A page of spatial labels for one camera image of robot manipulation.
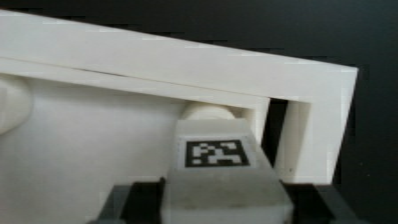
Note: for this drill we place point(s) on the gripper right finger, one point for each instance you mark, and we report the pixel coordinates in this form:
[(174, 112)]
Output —
[(338, 207)]

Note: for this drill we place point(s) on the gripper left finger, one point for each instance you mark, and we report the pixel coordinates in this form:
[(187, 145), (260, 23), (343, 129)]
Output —
[(112, 210)]

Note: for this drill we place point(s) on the white square tabletop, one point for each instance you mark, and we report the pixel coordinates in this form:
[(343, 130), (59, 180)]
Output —
[(89, 144)]

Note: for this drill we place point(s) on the white U-shaped obstacle fence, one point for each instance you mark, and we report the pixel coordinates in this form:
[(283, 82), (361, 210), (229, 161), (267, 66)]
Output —
[(84, 54)]

